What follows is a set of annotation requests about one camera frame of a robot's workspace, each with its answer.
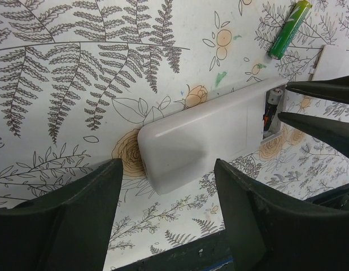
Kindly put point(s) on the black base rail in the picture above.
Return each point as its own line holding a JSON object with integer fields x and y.
{"x": 208, "y": 253}

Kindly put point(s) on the green battery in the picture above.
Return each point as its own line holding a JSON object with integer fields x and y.
{"x": 291, "y": 26}

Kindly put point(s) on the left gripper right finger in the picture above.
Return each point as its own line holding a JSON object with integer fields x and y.
{"x": 270, "y": 230}

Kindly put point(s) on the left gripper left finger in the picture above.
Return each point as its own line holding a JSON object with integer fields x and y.
{"x": 66, "y": 229}

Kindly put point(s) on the white battery cover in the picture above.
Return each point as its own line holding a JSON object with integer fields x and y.
{"x": 333, "y": 63}

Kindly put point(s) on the dark battery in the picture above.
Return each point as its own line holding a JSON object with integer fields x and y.
{"x": 273, "y": 99}

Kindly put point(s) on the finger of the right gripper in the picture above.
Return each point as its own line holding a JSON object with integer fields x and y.
{"x": 336, "y": 90}
{"x": 333, "y": 132}

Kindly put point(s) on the grey white remote control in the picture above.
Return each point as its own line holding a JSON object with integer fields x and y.
{"x": 182, "y": 147}

